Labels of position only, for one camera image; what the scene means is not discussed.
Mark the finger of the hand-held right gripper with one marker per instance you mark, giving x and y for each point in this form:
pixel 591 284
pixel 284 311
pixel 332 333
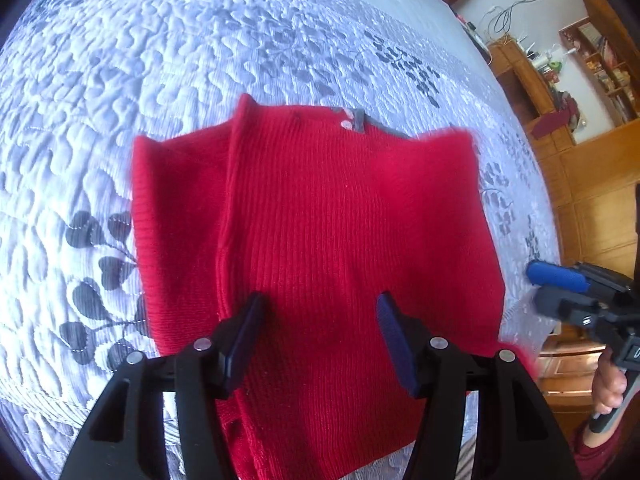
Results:
pixel 565 305
pixel 555 276

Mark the person's right hand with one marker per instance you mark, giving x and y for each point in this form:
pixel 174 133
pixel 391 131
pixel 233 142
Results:
pixel 610 385

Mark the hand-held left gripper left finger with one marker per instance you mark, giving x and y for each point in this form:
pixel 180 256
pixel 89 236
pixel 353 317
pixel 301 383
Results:
pixel 240 345

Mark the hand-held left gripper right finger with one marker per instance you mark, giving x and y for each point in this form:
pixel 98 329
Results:
pixel 400 345

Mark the wooden cabinet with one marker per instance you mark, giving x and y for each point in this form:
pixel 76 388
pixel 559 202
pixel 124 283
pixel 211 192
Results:
pixel 595 200

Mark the wooden bookshelf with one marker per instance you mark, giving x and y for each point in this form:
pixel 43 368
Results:
pixel 607 60

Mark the maroon cloth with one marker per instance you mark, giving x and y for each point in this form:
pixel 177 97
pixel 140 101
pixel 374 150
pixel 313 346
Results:
pixel 550 124

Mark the light grey bed sheet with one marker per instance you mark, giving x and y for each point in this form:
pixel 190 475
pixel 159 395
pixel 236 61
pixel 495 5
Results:
pixel 400 15

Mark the quilted leaf-pattern bedspread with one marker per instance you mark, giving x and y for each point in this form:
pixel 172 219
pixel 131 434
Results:
pixel 150 85

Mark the red knit sweater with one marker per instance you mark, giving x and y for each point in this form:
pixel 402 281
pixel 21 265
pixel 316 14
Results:
pixel 325 210

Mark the person's right forearm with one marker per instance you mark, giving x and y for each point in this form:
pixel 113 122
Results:
pixel 600 452

